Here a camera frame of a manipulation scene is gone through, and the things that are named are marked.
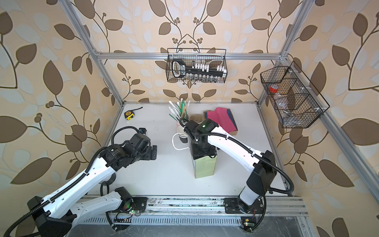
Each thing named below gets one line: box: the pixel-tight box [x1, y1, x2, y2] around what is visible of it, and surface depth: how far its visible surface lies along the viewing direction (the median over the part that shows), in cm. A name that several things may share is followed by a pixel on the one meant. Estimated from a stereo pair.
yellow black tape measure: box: [124, 106, 144, 121], surface depth 113 cm
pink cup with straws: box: [168, 98, 190, 131], surface depth 96 cm
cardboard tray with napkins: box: [203, 107, 238, 136], surface depth 110 cm
